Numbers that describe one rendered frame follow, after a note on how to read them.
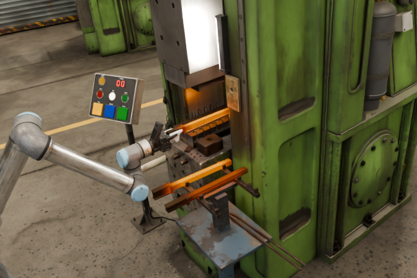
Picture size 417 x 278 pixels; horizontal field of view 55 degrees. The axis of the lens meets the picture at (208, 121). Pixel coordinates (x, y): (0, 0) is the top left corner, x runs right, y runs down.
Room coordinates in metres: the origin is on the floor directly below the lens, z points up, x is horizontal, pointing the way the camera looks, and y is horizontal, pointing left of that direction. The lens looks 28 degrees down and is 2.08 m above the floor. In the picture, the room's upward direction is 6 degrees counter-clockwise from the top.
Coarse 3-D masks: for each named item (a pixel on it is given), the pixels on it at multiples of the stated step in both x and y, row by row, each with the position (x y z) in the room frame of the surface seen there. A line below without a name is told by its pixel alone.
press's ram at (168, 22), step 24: (168, 0) 1.93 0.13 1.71; (192, 0) 1.88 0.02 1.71; (216, 0) 1.95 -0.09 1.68; (168, 24) 1.96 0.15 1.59; (192, 24) 1.87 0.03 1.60; (216, 24) 1.95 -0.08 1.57; (168, 48) 1.99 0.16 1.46; (192, 48) 1.86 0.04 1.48; (216, 48) 1.94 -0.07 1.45; (192, 72) 1.85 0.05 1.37
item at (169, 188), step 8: (224, 160) 1.66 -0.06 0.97; (208, 168) 1.60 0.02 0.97; (216, 168) 1.61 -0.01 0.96; (192, 176) 1.55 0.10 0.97; (200, 176) 1.56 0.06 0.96; (168, 184) 1.49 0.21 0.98; (176, 184) 1.50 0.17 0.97; (184, 184) 1.52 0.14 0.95; (152, 192) 1.46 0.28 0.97; (160, 192) 1.47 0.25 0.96; (168, 192) 1.48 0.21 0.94
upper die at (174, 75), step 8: (168, 72) 2.01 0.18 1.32; (176, 72) 1.95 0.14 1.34; (184, 72) 1.89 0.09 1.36; (200, 72) 1.94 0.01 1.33; (208, 72) 1.97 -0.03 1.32; (216, 72) 2.00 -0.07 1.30; (168, 80) 2.03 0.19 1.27; (176, 80) 1.95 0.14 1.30; (184, 80) 1.89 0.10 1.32; (192, 80) 1.91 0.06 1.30; (200, 80) 1.94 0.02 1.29; (208, 80) 1.97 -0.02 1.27; (184, 88) 1.90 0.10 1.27
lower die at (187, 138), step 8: (224, 104) 2.26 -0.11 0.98; (208, 112) 2.17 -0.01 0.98; (192, 120) 2.07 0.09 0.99; (216, 120) 2.04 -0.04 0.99; (224, 120) 2.03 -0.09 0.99; (192, 128) 1.96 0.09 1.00; (208, 128) 1.95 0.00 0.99; (216, 128) 1.98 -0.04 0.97; (184, 136) 1.95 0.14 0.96; (192, 136) 1.89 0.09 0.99; (200, 136) 1.92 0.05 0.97; (192, 144) 1.89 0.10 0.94
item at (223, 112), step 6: (228, 108) 2.13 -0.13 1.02; (210, 114) 2.07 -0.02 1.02; (216, 114) 2.06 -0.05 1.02; (222, 114) 2.08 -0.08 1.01; (198, 120) 2.00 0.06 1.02; (204, 120) 2.01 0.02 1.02; (180, 126) 1.94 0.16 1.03; (186, 126) 1.95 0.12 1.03; (192, 126) 1.96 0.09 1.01; (168, 132) 1.89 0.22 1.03
